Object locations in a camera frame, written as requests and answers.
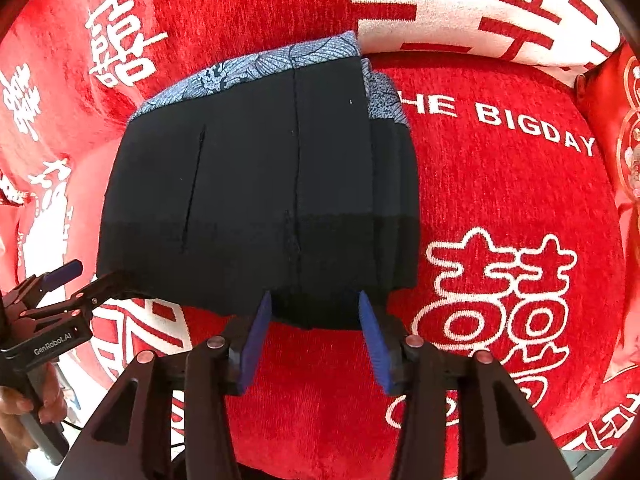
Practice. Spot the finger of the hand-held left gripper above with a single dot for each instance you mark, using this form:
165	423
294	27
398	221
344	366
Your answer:
102	290
62	272

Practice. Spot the person's left hand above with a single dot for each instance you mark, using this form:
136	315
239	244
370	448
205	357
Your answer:
53	396

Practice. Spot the red satin embroidered pillow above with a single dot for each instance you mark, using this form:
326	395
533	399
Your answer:
627	160

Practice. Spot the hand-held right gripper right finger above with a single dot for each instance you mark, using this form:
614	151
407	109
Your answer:
377	346

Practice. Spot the red printed blanket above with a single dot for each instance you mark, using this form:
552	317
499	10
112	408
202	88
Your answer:
500	200

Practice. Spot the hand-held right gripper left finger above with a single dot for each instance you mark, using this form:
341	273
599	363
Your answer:
252	345

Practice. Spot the black pants with blue lining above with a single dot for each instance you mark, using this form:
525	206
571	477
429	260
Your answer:
240	185

